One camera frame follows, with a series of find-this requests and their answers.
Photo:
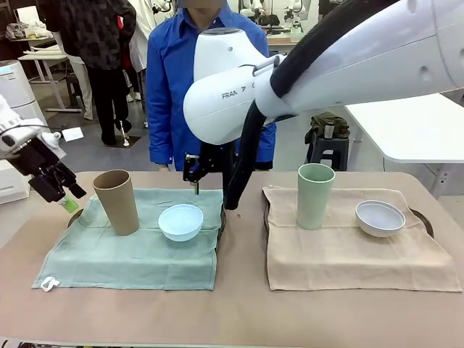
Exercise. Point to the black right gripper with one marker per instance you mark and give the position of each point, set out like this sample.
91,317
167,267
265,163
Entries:
214,157

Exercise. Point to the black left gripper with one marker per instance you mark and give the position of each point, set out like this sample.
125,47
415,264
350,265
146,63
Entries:
34,159

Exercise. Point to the light blue bowl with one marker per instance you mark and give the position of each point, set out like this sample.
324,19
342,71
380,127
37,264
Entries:
181,224

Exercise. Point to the brown tall cup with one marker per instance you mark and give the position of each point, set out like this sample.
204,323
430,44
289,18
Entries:
117,203

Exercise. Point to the green cloth mat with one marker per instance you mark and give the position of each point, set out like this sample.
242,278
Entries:
127,261

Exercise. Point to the pale green tall cup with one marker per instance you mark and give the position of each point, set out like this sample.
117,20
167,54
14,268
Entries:
315,195

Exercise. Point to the beige cloth mat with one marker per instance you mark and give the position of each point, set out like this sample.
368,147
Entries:
344,257

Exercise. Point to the white bowl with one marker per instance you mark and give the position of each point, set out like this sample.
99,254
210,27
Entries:
380,221

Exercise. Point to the person's right forearm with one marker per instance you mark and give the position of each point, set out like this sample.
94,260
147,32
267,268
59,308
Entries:
159,137

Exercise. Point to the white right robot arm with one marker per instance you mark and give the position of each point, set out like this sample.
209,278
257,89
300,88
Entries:
362,54

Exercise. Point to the dark brown plastic tray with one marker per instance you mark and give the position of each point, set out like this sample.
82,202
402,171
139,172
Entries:
425,223
222,232

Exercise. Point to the person's right hand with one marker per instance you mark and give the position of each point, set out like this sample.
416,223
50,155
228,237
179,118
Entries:
164,167

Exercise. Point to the white paper sheet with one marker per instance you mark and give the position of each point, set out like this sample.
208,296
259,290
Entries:
72,134

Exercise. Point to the white air purifier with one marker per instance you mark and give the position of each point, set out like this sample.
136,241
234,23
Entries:
16,87

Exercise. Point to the person in blue shirt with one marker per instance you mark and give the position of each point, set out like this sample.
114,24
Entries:
170,54

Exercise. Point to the white rack table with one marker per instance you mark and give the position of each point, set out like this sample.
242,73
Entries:
47,59

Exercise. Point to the person in white coat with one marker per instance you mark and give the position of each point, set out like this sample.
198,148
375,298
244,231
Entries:
139,43

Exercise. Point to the black stool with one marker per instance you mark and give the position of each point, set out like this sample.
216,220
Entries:
328,152

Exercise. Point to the grey metal tumbler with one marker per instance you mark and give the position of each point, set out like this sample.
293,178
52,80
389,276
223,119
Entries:
328,131

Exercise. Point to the person in black patterned jacket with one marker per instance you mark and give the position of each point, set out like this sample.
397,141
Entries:
94,36

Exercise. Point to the olive green bag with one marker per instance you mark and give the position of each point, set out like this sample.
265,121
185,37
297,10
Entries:
339,123

